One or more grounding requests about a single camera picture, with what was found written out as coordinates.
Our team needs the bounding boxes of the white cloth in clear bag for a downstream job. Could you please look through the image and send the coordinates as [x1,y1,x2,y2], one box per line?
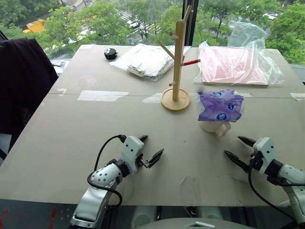
[109,43,191,82]

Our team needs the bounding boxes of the clear tape patch at edge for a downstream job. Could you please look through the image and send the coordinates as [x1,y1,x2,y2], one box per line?
[289,92,305,101]

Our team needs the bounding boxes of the black chair with dark cloth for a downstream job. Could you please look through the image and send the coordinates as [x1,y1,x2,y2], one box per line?
[0,37,59,161]

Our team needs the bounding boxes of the pink sheets in clear bag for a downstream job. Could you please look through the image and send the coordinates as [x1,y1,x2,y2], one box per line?
[193,21,285,87]

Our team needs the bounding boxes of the purple plastic packet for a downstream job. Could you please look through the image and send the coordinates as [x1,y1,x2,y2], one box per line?
[195,89,245,123]

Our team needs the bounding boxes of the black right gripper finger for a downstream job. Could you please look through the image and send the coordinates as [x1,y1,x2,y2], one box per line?
[224,150,251,173]
[237,135,256,150]

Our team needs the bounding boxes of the wooden mug tree stand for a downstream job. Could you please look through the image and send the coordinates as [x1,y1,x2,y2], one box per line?
[157,4,201,113]

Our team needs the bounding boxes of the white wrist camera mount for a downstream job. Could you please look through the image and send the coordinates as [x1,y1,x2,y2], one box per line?
[120,135,145,174]
[252,137,276,175]

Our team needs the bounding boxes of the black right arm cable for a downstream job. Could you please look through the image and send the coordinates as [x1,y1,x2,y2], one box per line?
[247,161,301,225]

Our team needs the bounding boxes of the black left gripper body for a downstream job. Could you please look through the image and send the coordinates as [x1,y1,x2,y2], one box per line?
[135,154,149,168]

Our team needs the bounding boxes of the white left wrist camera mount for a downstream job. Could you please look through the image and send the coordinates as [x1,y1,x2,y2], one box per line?
[120,135,145,174]

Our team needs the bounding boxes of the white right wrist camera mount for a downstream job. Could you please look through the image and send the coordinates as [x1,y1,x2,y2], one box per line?
[252,137,276,175]

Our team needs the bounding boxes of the black round white-dotted object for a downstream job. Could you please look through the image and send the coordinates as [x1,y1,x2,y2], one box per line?
[103,48,119,60]

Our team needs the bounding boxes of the black window frame post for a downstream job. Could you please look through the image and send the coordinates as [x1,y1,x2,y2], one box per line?
[182,0,200,46]

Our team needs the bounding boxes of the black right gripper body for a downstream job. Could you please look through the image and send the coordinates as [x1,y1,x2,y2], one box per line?
[248,151,263,171]

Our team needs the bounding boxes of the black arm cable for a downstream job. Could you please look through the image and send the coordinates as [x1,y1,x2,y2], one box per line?
[86,134,127,206]
[247,161,301,225]

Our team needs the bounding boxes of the white mug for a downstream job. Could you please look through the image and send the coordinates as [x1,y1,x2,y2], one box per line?
[200,120,232,138]

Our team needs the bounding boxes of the yellow truck outside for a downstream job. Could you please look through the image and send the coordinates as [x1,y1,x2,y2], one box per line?
[22,19,46,34]

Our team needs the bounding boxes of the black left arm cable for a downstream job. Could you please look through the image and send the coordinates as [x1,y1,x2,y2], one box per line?
[86,134,127,206]

